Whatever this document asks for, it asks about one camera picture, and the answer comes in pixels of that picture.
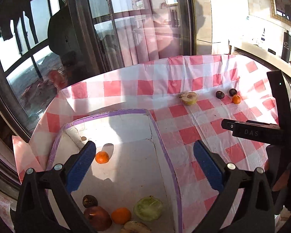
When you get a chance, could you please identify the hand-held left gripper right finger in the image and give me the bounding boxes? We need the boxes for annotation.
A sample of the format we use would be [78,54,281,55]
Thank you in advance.
[193,141,275,233]

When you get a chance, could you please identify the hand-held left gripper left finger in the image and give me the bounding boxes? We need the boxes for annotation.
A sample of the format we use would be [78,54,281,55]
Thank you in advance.
[15,140,97,233]

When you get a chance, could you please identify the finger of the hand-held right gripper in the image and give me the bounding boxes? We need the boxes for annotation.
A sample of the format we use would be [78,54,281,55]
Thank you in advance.
[221,119,279,130]
[232,122,282,143]

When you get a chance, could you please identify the reddish brown apple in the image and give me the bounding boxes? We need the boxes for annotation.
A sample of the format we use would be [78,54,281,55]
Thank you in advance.
[83,206,112,231]

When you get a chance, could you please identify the purple cardboard box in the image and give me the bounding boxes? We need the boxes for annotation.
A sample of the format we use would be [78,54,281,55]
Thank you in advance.
[46,109,183,233]

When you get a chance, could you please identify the green apple half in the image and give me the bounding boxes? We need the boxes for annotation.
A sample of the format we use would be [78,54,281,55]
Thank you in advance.
[133,196,164,222]

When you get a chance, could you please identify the yellow apple wedge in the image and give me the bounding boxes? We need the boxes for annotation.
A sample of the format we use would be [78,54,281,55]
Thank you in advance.
[120,221,152,233]

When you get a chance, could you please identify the person's right hand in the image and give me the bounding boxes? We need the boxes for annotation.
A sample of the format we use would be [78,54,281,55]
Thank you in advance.
[272,170,291,192]

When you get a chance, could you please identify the red white checked tablecloth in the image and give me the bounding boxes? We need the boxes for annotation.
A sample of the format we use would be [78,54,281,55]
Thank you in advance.
[12,54,291,233]

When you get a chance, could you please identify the pale cut apple half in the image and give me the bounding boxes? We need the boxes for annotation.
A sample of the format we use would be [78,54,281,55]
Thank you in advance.
[180,91,198,106]

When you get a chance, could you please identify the black bag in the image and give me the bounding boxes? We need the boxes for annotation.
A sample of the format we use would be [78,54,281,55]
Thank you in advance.
[281,30,291,63]

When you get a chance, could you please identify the white stone ledge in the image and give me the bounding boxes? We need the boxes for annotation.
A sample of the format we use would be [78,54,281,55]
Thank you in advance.
[229,40,291,74]

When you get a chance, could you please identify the sheer pink curtain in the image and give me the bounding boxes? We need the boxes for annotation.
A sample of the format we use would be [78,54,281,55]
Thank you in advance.
[113,7,187,67]

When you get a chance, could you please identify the dark hanging garment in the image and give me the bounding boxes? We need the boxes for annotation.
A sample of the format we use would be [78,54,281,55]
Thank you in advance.
[48,5,84,62]

